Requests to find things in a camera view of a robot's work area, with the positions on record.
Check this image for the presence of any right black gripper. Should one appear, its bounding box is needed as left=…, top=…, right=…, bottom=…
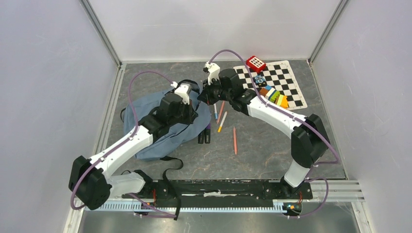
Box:
left=199, top=76, right=233, bottom=105

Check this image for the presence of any blue student backpack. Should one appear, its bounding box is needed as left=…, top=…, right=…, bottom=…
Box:
left=123, top=79, right=211, bottom=161

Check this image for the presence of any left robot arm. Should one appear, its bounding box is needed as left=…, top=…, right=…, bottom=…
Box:
left=69, top=90, right=198, bottom=210

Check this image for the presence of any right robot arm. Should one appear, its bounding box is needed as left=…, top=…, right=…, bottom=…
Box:
left=198, top=67, right=330, bottom=198

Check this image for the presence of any orange pencil upper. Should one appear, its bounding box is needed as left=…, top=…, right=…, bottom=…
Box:
left=217, top=101, right=225, bottom=123

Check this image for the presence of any orange pencil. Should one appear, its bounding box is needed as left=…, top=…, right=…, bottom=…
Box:
left=217, top=101, right=225, bottom=123
left=233, top=127, right=238, bottom=155

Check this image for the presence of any white blue pen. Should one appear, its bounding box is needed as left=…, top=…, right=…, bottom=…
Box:
left=213, top=104, right=218, bottom=120

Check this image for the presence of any blue robot toy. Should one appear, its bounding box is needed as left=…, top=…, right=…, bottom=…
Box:
left=253, top=75, right=267, bottom=87

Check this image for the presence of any red calculator toy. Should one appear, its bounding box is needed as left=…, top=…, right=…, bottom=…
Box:
left=246, top=56, right=267, bottom=73

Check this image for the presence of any colourful block stack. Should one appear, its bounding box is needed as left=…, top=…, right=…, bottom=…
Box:
left=259, top=85, right=280, bottom=103

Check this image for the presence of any white yellow pen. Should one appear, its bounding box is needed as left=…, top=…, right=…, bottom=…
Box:
left=218, top=111, right=228, bottom=133

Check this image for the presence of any orange pencil lower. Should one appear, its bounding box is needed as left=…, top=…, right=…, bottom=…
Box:
left=233, top=127, right=238, bottom=155

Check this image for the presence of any checkered chess board mat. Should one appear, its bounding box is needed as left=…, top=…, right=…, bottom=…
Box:
left=251, top=60, right=308, bottom=110

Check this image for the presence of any orange yellow block toy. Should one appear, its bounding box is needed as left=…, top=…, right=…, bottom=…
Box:
left=275, top=94, right=289, bottom=109

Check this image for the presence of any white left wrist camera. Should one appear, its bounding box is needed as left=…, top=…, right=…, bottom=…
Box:
left=171, top=82, right=192, bottom=105

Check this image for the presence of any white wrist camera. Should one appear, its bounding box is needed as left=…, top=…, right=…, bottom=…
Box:
left=171, top=82, right=192, bottom=105
left=203, top=62, right=220, bottom=85

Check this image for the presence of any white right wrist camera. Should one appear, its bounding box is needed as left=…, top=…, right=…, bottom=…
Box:
left=203, top=62, right=220, bottom=85

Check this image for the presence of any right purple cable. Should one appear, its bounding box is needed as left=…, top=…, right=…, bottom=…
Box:
left=208, top=49, right=341, bottom=219

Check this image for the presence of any purple cable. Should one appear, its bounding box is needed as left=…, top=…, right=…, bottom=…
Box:
left=208, top=49, right=341, bottom=219
left=70, top=70, right=178, bottom=219

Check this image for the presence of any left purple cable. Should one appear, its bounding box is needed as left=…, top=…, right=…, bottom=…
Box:
left=70, top=70, right=178, bottom=219

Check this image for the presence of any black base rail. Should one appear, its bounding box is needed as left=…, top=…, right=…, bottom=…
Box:
left=136, top=179, right=313, bottom=208

